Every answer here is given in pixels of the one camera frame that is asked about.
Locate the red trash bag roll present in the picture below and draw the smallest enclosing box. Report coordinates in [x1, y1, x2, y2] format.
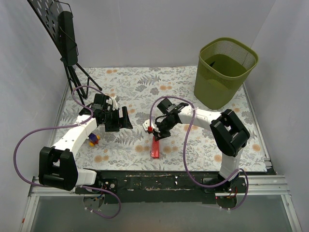
[151, 137, 160, 159]

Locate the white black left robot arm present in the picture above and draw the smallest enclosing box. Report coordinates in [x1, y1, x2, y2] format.
[39, 94, 133, 193]

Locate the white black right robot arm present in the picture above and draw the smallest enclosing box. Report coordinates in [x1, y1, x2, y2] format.
[143, 96, 250, 192]

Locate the green plastic trash bin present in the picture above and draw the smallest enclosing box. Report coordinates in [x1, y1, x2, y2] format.
[194, 37, 258, 110]

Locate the colourful toy figure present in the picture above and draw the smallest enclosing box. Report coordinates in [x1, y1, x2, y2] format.
[88, 133, 100, 146]

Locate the floral patterned table mat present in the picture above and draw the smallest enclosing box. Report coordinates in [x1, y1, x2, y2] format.
[46, 66, 269, 172]

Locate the black music stand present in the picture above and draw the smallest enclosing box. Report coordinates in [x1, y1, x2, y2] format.
[28, 0, 102, 90]

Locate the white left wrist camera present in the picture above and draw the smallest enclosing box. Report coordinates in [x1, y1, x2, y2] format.
[109, 96, 119, 111]

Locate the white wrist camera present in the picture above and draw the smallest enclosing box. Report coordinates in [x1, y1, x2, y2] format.
[142, 119, 153, 134]
[109, 96, 119, 111]

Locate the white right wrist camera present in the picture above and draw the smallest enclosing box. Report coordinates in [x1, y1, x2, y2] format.
[142, 119, 153, 134]

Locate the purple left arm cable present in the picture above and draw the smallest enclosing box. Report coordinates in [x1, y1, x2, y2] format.
[13, 86, 122, 219]

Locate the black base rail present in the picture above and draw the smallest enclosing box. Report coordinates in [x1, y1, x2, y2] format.
[74, 170, 249, 205]

